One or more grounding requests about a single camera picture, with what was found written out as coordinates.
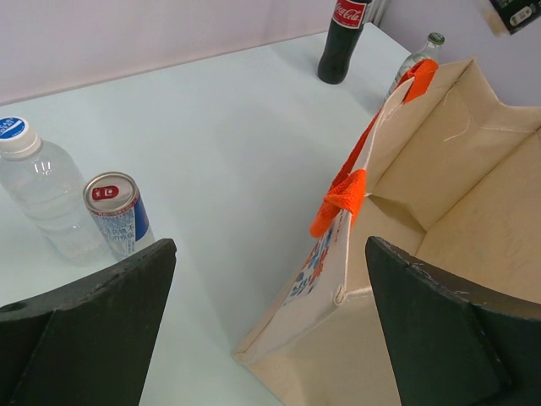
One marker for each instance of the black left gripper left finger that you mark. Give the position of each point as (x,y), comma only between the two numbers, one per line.
(88,342)

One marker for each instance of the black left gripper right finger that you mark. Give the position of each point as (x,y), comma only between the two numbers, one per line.
(452,341)

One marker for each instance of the clear glass bottle green cap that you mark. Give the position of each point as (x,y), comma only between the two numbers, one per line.
(430,51)

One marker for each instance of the black gold drink can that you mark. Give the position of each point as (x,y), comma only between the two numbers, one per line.
(507,17)

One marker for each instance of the beige canvas tote bag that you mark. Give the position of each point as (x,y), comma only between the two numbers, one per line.
(446,172)

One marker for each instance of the blue white drink can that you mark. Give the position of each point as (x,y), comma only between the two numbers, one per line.
(116,206)

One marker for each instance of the clear plastic water bottle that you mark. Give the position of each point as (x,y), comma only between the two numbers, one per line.
(47,186)

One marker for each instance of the glass cola bottle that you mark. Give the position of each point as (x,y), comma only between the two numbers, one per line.
(343,34)

